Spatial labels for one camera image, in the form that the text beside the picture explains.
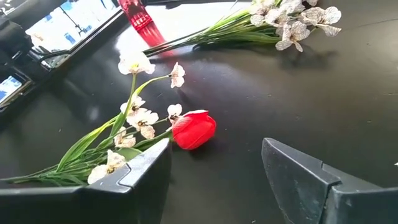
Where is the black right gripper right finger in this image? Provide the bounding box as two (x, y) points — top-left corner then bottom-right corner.
(261, 137), (398, 224)

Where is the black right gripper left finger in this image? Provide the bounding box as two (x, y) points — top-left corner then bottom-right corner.
(0, 138), (173, 224)

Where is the red artificial tulip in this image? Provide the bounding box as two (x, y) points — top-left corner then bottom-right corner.
(166, 109), (218, 151)

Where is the red ribbed glass vase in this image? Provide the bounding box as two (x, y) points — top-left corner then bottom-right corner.
(117, 0), (168, 48)

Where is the black aluminium table frame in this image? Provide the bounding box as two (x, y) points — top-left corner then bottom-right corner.
(0, 0), (128, 122)

